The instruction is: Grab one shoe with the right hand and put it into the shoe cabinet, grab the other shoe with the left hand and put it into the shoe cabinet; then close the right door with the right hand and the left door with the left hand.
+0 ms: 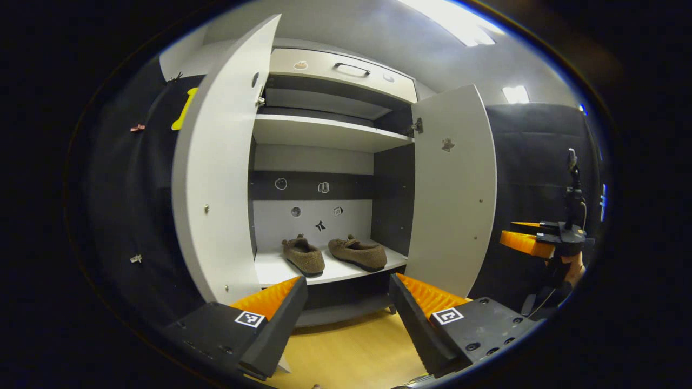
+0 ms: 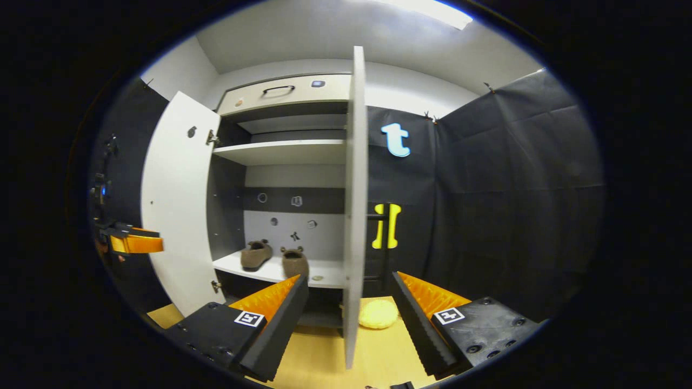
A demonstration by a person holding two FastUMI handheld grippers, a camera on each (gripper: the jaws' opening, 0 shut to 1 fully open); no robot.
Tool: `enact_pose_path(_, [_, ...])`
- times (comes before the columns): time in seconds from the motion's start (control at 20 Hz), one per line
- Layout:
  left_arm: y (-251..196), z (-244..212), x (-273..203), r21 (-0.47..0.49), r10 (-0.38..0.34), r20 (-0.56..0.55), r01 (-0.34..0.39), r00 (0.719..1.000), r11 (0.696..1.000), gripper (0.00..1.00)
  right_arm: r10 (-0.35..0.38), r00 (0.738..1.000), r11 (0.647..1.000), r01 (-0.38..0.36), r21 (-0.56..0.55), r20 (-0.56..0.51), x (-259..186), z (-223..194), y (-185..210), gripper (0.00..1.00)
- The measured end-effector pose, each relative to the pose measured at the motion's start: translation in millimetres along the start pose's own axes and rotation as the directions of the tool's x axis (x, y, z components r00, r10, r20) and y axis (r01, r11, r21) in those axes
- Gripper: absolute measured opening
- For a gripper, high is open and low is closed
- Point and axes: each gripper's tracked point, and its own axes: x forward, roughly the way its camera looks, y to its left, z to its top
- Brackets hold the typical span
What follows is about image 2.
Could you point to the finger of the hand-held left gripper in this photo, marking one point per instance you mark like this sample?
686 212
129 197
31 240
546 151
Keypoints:
140 244

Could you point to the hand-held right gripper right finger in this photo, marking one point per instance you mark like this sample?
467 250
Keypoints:
416 324

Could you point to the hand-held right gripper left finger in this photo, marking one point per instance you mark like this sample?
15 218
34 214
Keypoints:
281 329

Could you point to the white cabinet door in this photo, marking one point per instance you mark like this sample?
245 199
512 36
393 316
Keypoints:
355 216
178 205

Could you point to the brown fuzzy shoe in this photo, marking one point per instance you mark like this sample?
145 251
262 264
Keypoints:
294 265
255 256

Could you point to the white shoe cabinet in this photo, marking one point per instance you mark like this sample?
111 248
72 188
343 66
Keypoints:
292 175

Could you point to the white cabinet shelf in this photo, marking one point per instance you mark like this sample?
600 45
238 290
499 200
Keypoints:
281 152
330 270

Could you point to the metal door hinge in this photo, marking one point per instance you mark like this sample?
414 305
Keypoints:
216 286
212 138

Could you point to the beige cabinet drawer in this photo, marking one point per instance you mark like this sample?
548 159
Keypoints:
303 89

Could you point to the yellow round plush toy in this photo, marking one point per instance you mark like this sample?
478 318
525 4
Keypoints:
378 314

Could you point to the black backdrop cloth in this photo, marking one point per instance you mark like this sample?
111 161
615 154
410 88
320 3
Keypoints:
130 162
513 205

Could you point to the ceiling light panel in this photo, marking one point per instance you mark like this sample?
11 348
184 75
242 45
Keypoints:
432 9

